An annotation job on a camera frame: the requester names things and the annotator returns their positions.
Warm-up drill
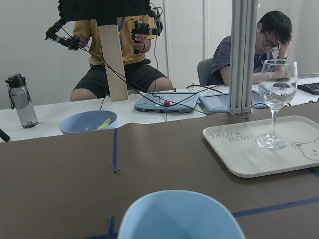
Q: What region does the clear wine glass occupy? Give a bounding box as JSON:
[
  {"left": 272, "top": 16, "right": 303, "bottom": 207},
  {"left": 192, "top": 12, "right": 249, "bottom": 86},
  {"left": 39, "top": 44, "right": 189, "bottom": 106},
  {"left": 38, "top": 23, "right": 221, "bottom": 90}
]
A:
[{"left": 256, "top": 59, "right": 298, "bottom": 149}]

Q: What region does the blue teach pendant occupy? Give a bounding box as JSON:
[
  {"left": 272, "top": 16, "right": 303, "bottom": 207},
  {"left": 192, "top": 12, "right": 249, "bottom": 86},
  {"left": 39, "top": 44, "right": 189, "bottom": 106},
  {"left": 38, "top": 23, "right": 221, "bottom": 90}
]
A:
[
  {"left": 134, "top": 92, "right": 199, "bottom": 114},
  {"left": 199, "top": 90, "right": 267, "bottom": 113}
]

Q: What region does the blue bowl with fork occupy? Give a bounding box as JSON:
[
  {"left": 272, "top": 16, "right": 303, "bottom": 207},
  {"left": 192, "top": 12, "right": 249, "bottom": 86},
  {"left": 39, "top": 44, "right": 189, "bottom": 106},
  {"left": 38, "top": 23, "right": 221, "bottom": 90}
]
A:
[{"left": 59, "top": 110, "right": 118, "bottom": 134}]

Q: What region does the black keyboard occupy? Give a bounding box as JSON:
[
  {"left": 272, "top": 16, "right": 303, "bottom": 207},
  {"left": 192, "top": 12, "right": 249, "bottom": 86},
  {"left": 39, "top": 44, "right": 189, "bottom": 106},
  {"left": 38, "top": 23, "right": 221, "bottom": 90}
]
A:
[{"left": 297, "top": 83, "right": 319, "bottom": 95}]

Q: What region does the light blue plastic cup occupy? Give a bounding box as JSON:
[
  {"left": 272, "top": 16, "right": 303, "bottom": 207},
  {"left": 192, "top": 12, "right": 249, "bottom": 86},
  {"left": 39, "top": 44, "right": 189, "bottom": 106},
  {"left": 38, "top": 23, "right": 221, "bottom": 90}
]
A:
[{"left": 118, "top": 190, "right": 245, "bottom": 239}]

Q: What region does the person in yellow shirt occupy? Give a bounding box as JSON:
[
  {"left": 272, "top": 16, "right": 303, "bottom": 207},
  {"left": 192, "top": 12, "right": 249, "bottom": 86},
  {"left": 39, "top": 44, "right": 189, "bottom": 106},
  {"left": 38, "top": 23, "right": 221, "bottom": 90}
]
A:
[{"left": 70, "top": 15, "right": 173, "bottom": 102}]

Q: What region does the wooden plank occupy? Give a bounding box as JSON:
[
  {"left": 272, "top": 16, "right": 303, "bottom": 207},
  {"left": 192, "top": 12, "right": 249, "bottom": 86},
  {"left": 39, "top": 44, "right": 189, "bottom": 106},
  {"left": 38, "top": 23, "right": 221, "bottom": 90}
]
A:
[{"left": 98, "top": 25, "right": 128, "bottom": 102}]

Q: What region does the grey water bottle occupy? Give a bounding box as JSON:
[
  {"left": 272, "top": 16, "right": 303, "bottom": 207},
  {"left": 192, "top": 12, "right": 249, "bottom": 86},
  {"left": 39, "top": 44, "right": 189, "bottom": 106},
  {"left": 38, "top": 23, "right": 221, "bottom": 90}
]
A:
[{"left": 5, "top": 74, "right": 38, "bottom": 128}]

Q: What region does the aluminium frame post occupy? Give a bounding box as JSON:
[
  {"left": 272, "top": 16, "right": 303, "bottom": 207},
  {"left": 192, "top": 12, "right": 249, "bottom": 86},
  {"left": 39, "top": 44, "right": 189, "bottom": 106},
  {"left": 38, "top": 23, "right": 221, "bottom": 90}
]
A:
[{"left": 228, "top": 0, "right": 258, "bottom": 115}]

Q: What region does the cream bear tray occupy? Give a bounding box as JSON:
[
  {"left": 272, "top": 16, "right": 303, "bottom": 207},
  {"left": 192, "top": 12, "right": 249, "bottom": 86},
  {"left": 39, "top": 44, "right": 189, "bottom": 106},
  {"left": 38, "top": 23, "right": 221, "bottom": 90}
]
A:
[{"left": 202, "top": 115, "right": 319, "bottom": 179}]

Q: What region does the seated person grey shirt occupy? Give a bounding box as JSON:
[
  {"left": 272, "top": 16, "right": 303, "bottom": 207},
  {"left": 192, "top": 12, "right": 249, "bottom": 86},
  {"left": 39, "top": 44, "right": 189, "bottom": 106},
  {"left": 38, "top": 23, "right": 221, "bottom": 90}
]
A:
[{"left": 209, "top": 10, "right": 294, "bottom": 87}]

